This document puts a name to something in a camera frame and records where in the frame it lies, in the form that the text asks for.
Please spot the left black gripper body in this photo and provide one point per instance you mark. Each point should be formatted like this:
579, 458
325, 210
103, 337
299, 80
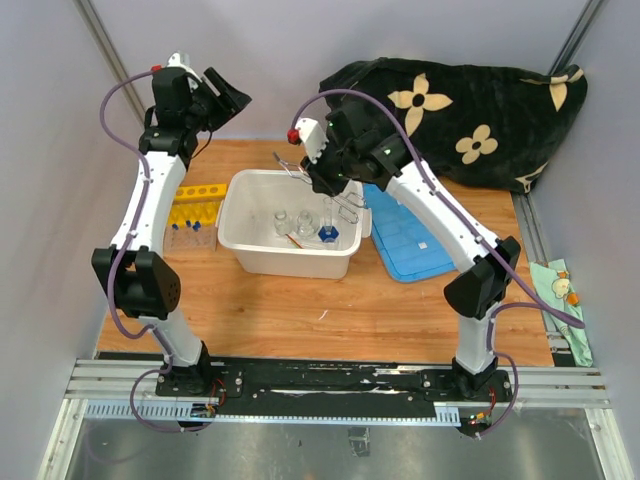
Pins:
208, 110

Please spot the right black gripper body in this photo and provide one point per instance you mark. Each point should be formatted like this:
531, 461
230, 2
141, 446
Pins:
333, 169

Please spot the metal crucible tongs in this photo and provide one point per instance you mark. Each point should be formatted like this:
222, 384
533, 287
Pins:
349, 203

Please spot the glass graduated cylinder blue base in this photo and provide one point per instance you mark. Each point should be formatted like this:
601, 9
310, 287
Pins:
328, 232

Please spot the glass flask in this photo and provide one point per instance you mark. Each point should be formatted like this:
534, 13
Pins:
305, 226

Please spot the yellow test tube rack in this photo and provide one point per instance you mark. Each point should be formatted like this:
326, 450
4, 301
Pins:
197, 203

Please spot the small glass bottle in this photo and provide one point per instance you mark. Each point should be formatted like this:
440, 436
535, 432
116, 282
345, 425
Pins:
282, 223

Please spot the white plastic bin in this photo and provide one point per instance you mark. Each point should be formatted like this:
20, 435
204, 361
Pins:
246, 227

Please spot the red spatula spoon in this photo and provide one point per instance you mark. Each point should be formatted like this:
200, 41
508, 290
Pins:
294, 241

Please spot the clear plastic tube rack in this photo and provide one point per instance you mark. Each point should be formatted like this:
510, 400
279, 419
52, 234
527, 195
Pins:
185, 240

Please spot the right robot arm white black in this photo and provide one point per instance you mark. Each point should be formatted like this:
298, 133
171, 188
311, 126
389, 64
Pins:
485, 262

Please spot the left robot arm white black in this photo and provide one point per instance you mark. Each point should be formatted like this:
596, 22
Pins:
142, 290

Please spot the blue plastic tray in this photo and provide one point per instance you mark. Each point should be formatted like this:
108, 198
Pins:
408, 250

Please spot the black floral blanket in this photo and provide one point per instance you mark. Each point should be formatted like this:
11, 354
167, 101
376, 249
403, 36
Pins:
480, 126

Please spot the green cloth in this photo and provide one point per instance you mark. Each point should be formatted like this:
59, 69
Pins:
552, 282

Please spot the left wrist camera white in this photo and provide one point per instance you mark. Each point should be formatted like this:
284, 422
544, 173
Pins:
179, 60

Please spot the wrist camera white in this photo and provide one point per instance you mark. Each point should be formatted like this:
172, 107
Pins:
310, 134
179, 60

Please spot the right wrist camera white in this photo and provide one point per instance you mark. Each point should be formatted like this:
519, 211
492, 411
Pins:
310, 134

